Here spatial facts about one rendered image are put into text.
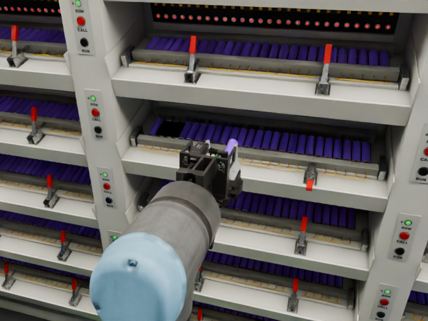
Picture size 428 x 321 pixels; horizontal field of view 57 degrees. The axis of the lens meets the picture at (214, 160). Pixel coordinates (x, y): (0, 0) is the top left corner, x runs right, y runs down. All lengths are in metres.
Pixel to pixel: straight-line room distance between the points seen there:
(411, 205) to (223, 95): 0.44
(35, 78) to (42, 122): 0.17
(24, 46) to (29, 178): 0.40
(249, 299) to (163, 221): 0.76
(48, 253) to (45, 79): 0.59
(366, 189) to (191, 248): 0.55
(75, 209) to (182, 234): 0.79
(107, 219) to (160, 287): 0.75
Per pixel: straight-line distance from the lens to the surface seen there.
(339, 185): 0.89
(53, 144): 1.10
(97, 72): 0.91
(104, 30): 0.88
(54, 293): 1.52
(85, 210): 1.16
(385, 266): 1.00
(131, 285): 0.38
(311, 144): 0.94
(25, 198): 1.28
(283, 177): 0.89
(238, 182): 0.61
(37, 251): 1.40
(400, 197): 0.89
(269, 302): 1.15
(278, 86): 0.81
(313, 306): 1.15
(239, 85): 0.82
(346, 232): 1.02
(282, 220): 1.02
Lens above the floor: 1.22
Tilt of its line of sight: 29 degrees down
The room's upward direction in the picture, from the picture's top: straight up
